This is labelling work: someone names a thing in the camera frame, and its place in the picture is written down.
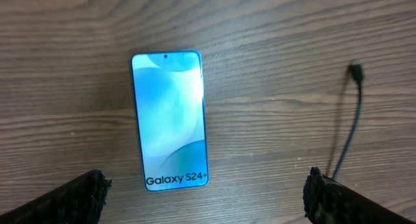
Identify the blue Galaxy S24+ smartphone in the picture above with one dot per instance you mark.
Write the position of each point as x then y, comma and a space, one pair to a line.
170, 112

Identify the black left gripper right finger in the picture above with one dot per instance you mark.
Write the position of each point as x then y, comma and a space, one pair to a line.
328, 202

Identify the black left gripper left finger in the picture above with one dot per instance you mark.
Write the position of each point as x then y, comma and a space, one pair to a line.
79, 201

